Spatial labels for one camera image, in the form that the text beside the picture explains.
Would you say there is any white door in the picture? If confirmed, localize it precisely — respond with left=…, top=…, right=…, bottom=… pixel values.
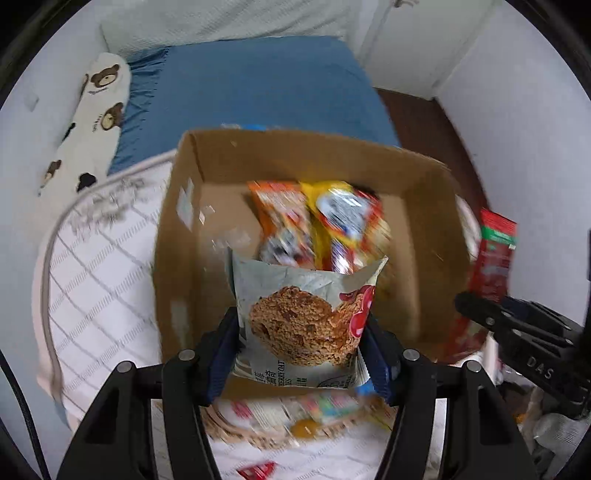
left=355, top=0, right=502, bottom=100

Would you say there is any black cable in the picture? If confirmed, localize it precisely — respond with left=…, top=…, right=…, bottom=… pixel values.
left=0, top=351, right=49, bottom=480

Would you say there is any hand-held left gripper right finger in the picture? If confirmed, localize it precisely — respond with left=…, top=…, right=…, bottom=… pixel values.
left=358, top=311, right=539, bottom=480

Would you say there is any red green-topped snack packet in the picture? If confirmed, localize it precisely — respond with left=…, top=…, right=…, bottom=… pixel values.
left=438, top=208, right=518, bottom=365

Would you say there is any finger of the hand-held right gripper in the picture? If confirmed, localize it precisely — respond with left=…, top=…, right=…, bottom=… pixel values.
left=501, top=296, right=585, bottom=342
left=455, top=292, right=591, bottom=418

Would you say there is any grey padded headboard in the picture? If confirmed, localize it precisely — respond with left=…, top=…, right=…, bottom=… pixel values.
left=100, top=0, right=365, bottom=58

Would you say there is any orange panda snack packet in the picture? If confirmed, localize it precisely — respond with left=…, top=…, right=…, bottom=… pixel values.
left=247, top=180, right=317, bottom=271

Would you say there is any small red snack packet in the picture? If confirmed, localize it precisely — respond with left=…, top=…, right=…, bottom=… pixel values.
left=236, top=462, right=278, bottom=480

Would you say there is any cardboard box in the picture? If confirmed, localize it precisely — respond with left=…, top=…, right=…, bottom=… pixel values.
left=152, top=129, right=472, bottom=400

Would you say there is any grey cookie snack packet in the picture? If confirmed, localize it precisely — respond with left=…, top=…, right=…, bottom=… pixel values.
left=226, top=249, right=389, bottom=391

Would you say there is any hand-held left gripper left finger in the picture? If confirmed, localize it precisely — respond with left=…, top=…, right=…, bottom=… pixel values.
left=56, top=305, right=241, bottom=480

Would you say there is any yellow red snack packet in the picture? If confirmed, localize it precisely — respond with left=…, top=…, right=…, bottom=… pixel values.
left=300, top=179, right=393, bottom=274

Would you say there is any bear print pillow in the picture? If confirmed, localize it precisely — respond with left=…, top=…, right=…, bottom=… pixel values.
left=38, top=52, right=132, bottom=197

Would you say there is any colourful candy packet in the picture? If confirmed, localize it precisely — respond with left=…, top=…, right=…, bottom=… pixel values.
left=228, top=392, right=365, bottom=425

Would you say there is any white patterned quilt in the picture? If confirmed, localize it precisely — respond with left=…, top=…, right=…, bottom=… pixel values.
left=32, top=148, right=499, bottom=480

